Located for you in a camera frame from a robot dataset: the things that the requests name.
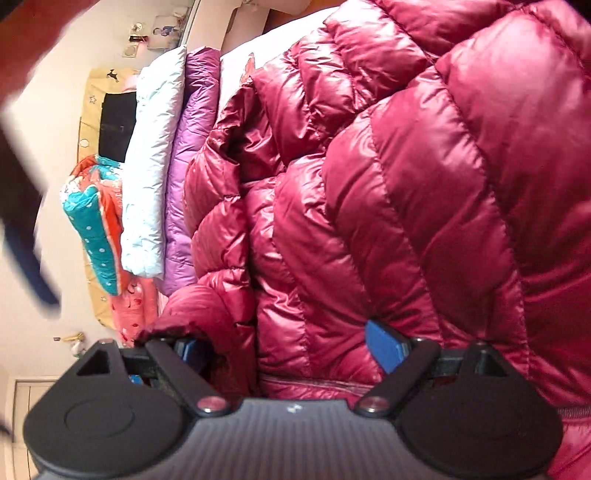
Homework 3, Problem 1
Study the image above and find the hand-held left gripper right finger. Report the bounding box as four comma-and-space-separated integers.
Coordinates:
355, 320, 522, 418

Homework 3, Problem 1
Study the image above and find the teal and orange quilt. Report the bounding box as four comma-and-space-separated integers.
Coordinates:
60, 154, 126, 297

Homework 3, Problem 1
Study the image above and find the light blue down jacket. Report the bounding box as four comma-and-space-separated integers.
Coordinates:
121, 45, 188, 278

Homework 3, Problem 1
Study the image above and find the white door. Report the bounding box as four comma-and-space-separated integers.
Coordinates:
0, 369, 65, 462

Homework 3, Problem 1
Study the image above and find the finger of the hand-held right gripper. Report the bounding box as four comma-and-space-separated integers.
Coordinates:
0, 111, 63, 308

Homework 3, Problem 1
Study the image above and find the photo frame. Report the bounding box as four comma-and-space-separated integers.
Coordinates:
152, 14, 182, 49

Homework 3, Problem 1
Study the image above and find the black cloth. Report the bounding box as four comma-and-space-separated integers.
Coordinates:
99, 91, 138, 163

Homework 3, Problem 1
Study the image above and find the red down jacket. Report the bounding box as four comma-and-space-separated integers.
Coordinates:
148, 0, 591, 480

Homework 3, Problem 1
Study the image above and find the pink heart print blanket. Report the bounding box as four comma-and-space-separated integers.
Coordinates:
217, 4, 345, 116

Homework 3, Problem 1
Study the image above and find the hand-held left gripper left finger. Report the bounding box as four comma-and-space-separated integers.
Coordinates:
65, 337, 232, 418

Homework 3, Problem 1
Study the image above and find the purple down jacket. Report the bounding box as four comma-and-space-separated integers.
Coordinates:
159, 46, 223, 297

